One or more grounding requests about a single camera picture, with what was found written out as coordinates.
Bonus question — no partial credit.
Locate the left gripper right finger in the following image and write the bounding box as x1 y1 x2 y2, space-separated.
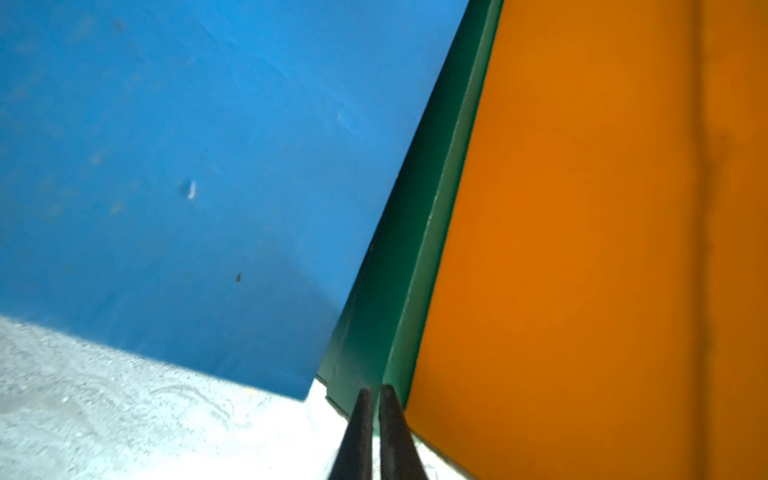
379 384 428 480

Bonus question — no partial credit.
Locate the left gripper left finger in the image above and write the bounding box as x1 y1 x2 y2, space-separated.
328 388 374 480

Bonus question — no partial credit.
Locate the green shoebox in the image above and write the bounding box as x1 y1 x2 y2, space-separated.
318 0 503 415

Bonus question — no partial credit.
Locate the orange shoebox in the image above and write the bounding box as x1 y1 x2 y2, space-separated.
406 1 767 479

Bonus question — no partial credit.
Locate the blue shoebox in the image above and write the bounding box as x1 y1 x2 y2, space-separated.
1 1 467 400

